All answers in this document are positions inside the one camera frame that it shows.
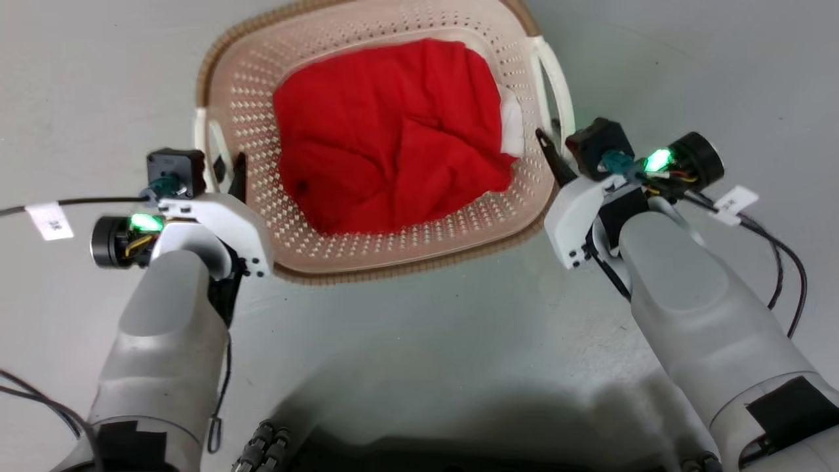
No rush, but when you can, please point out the beige perforated plastic laundry basket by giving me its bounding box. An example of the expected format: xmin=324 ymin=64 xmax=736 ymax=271
xmin=195 ymin=0 xmax=577 ymax=286

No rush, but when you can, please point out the white garment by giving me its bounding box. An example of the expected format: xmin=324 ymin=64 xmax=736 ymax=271
xmin=497 ymin=84 xmax=526 ymax=158

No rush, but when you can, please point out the thin black cable bundle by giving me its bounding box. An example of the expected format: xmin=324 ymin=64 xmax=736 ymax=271
xmin=0 ymin=369 xmax=87 ymax=441

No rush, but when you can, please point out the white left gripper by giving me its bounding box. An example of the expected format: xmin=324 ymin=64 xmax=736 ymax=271
xmin=90 ymin=152 xmax=275 ymax=280

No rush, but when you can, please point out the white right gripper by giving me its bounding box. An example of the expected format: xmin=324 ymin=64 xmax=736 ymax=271
xmin=535 ymin=128 xmax=726 ymax=270

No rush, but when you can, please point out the black cable with white label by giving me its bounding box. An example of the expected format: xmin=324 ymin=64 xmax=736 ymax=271
xmin=685 ymin=186 xmax=809 ymax=340
xmin=0 ymin=195 xmax=153 ymax=242

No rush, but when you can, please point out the red garment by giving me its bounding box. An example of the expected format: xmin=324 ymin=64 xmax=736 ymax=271
xmin=272 ymin=38 xmax=519 ymax=237

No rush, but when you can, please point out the thin black looped arm cable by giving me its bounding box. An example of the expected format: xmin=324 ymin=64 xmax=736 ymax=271
xmin=206 ymin=326 xmax=234 ymax=455

